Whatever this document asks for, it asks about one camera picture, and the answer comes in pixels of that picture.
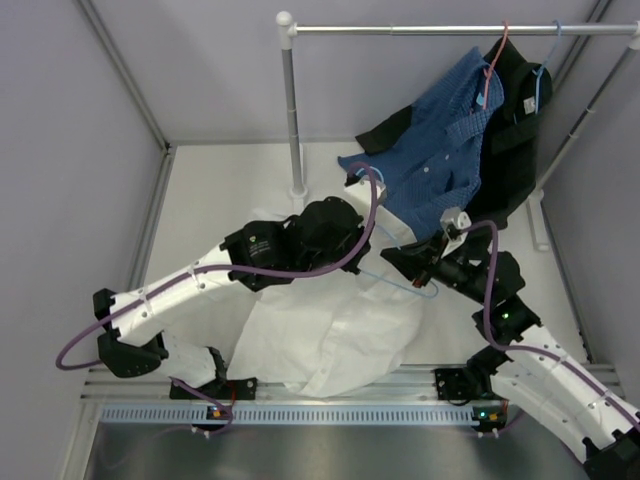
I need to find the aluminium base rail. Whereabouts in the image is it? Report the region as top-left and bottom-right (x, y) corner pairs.
(80, 364), (437, 403)

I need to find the black striped shirt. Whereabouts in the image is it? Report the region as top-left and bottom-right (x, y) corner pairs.
(355, 39), (553, 228)

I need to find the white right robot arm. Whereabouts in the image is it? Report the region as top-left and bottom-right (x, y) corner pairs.
(381, 236), (639, 479)

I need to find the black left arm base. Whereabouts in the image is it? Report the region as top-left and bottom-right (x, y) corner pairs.
(169, 378), (258, 401)

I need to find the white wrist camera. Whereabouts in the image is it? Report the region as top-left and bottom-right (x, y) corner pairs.
(343, 174), (386, 220)
(440, 207), (472, 257)

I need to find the silver clothes rack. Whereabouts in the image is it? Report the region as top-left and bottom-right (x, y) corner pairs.
(275, 10), (640, 199)

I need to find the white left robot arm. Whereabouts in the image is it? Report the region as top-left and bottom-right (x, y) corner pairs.
(94, 196), (370, 399)

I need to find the blue plaid shirt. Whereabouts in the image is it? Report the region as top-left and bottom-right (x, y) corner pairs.
(337, 47), (504, 240)

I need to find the blue hanger right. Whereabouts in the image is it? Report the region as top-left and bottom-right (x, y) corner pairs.
(534, 19), (563, 114)

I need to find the light blue hanger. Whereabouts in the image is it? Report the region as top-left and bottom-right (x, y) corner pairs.
(350, 167), (439, 299)

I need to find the pink hanger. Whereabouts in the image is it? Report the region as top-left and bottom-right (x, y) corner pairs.
(482, 20), (509, 110)

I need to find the white shirt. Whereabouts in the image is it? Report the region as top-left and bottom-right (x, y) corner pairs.
(229, 207), (430, 398)

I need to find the grey slotted cable duct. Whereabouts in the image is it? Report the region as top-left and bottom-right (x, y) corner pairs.
(99, 403), (506, 426)

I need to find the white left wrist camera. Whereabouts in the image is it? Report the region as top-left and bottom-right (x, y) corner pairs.
(343, 174), (386, 220)

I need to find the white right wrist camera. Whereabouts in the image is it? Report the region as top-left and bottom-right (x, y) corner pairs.
(440, 207), (472, 257)

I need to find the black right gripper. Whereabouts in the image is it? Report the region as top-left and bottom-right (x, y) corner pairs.
(380, 230), (492, 306)

